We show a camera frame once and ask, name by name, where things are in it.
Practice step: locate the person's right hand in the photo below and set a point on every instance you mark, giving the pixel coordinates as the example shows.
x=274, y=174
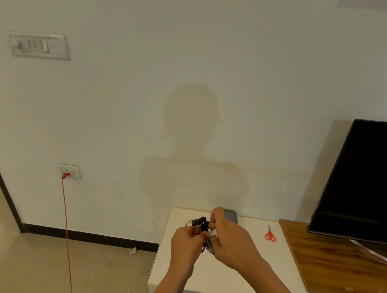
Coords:
x=234, y=245

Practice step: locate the black television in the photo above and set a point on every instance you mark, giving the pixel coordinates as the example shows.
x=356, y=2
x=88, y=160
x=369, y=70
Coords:
x=369, y=180

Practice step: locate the white wall switch panel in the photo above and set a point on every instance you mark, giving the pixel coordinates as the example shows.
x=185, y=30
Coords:
x=38, y=45

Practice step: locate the person's left hand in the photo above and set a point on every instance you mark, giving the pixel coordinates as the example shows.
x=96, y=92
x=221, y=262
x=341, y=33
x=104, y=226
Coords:
x=186, y=250

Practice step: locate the white wall socket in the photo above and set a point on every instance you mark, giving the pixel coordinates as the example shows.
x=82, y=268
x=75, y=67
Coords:
x=74, y=170

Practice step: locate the white scrap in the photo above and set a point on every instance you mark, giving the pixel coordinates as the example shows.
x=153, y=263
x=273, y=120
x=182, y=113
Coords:
x=133, y=251

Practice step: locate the wooden board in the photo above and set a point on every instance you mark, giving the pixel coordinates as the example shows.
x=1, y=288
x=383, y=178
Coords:
x=343, y=267

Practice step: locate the silver television stand leg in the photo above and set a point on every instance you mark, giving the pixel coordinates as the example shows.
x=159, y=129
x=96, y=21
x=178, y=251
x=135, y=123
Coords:
x=375, y=253

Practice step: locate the clear tape roll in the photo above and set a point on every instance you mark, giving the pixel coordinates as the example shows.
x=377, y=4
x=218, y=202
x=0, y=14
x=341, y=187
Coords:
x=212, y=235

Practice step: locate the grey lidded container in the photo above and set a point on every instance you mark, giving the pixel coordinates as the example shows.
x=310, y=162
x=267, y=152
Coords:
x=231, y=216

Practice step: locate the red scissors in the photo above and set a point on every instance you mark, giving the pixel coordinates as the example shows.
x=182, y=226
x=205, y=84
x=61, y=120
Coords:
x=269, y=236

